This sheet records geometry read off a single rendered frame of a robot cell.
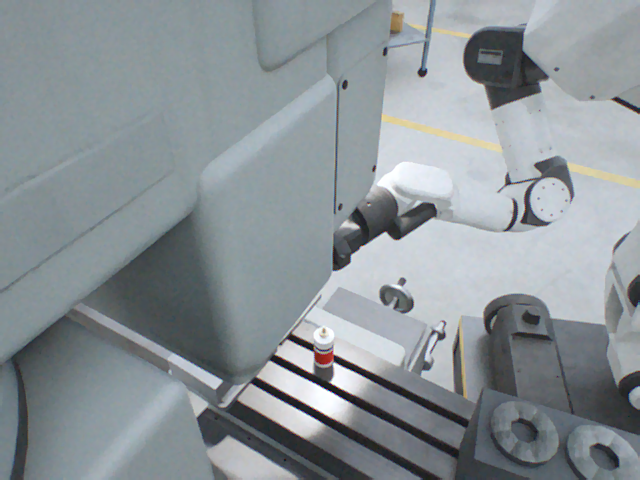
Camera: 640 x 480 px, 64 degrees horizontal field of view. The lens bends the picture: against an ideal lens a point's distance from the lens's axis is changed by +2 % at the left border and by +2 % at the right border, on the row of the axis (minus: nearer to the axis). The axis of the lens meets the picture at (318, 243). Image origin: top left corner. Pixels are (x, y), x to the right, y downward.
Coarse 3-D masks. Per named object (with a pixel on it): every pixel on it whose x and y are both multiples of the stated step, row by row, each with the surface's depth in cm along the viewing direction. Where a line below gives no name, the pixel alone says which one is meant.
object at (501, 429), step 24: (480, 408) 75; (504, 408) 74; (528, 408) 74; (552, 408) 75; (480, 432) 72; (504, 432) 71; (528, 432) 72; (552, 432) 71; (576, 432) 71; (600, 432) 71; (624, 432) 73; (480, 456) 70; (504, 456) 70; (528, 456) 69; (552, 456) 69; (576, 456) 69; (600, 456) 70; (624, 456) 69
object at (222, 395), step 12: (288, 336) 107; (276, 348) 104; (168, 360) 96; (180, 360) 95; (180, 372) 96; (192, 372) 93; (204, 372) 93; (192, 384) 96; (204, 384) 92; (216, 384) 92; (228, 384) 95; (204, 396) 96; (216, 396) 93; (228, 396) 95; (228, 408) 95
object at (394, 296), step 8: (400, 280) 153; (384, 288) 154; (392, 288) 152; (400, 288) 151; (384, 296) 157; (392, 296) 155; (400, 296) 153; (408, 296) 151; (384, 304) 158; (392, 304) 152; (400, 304) 155; (408, 304) 152; (400, 312) 156; (408, 312) 155
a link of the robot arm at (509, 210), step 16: (464, 192) 89; (480, 192) 91; (496, 192) 92; (512, 192) 94; (528, 192) 89; (464, 208) 89; (480, 208) 89; (496, 208) 90; (512, 208) 90; (528, 208) 89; (464, 224) 92; (480, 224) 91; (496, 224) 91; (512, 224) 91; (528, 224) 90; (544, 224) 89
